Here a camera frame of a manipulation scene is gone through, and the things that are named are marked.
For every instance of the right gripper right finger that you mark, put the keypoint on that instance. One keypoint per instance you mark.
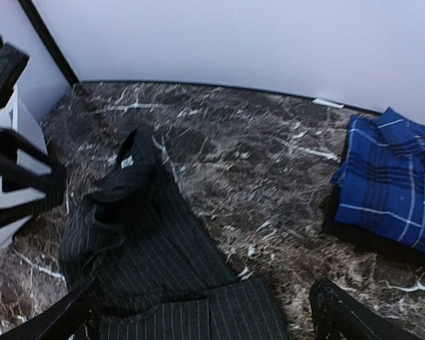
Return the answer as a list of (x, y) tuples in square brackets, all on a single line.
[(337, 315)]

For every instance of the blue plaid folded shirt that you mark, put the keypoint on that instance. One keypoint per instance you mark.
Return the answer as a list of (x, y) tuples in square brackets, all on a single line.
[(382, 178)]

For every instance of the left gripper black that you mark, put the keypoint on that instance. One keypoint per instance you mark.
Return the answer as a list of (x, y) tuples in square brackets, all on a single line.
[(17, 177)]

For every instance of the left black frame post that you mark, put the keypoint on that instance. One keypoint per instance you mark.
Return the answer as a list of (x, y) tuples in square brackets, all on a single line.
[(48, 41)]

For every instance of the white plastic bin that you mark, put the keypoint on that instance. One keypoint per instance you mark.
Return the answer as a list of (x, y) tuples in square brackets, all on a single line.
[(16, 116)]

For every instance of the white tape piece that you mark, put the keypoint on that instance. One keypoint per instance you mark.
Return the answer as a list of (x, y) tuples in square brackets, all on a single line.
[(324, 102)]

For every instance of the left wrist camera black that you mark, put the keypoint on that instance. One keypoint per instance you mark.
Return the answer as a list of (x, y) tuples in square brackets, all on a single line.
[(12, 64)]

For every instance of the black pinstriped long sleeve shirt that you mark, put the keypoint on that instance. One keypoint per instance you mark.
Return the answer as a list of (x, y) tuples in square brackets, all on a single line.
[(161, 273)]

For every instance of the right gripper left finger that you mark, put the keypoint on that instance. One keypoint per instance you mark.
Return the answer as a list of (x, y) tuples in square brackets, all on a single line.
[(80, 308)]

